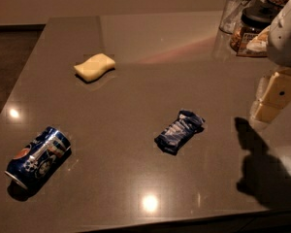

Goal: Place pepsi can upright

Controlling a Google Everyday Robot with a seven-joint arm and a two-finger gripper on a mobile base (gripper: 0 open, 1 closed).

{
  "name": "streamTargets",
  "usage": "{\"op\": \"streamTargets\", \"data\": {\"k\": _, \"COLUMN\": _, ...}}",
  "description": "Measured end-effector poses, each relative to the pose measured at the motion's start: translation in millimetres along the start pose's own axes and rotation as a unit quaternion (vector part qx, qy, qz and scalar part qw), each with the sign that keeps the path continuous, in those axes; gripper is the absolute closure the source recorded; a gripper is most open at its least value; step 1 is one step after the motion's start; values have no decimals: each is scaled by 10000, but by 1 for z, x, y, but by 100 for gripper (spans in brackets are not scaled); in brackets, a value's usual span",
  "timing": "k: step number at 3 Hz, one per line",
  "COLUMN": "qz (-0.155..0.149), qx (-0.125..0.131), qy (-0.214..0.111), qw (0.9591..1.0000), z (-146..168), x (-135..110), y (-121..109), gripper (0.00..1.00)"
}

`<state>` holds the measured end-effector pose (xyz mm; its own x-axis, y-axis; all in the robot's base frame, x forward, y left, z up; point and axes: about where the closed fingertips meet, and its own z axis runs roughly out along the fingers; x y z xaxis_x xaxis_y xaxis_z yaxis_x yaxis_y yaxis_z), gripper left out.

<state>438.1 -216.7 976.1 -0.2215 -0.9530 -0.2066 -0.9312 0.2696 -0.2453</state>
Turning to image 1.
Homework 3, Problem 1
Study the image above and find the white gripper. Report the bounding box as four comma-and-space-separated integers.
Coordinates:
250, 67, 291, 123

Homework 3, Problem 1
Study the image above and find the blue pepsi can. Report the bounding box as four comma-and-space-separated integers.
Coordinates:
5, 126, 71, 190

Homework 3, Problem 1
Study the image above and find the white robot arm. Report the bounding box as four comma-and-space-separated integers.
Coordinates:
246, 0, 291, 127

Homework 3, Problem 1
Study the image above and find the glass jar with black lid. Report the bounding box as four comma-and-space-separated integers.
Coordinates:
230, 3, 277, 57

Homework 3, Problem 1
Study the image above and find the blue snack wrapper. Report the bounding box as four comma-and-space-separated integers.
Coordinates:
154, 110, 206, 155

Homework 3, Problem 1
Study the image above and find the clear glass cup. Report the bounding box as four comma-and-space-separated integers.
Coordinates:
219, 0, 255, 34

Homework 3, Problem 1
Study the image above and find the yellow sponge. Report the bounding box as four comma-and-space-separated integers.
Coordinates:
74, 53, 115, 83

